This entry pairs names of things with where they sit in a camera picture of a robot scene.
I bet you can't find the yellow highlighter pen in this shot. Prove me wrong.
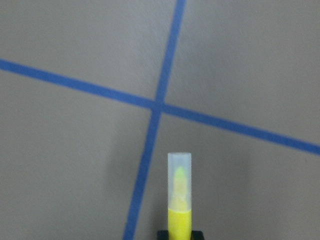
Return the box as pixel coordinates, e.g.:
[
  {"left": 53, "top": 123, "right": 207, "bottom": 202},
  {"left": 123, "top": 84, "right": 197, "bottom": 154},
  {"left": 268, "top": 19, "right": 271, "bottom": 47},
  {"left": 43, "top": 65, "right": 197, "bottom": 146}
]
[{"left": 167, "top": 152, "right": 192, "bottom": 240}]

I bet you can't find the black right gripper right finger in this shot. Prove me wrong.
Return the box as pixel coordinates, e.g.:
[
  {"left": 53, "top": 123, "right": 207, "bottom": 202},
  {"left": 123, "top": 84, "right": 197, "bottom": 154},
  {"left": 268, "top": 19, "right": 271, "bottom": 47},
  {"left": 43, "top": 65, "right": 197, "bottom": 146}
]
[{"left": 190, "top": 230, "right": 204, "bottom": 240}]

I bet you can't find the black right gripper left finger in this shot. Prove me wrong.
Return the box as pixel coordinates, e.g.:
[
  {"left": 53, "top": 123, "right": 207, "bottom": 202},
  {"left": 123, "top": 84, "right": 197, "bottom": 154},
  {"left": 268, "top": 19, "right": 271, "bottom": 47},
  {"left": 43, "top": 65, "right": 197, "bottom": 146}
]
[{"left": 156, "top": 230, "right": 169, "bottom": 240}]

